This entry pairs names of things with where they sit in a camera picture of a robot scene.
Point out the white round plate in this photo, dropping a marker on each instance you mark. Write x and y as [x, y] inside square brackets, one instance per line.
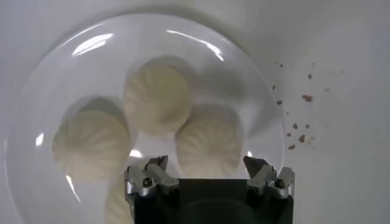
[91, 67]

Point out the scattered brown crumbs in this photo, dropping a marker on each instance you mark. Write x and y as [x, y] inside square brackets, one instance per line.
[307, 98]

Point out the white steamed baozi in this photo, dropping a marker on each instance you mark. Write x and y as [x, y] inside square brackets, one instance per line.
[91, 146]
[158, 97]
[117, 204]
[210, 143]

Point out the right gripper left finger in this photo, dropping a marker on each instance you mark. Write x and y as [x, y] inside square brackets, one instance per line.
[152, 179]

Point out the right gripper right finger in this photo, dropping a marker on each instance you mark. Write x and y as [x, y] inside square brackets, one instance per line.
[265, 179]

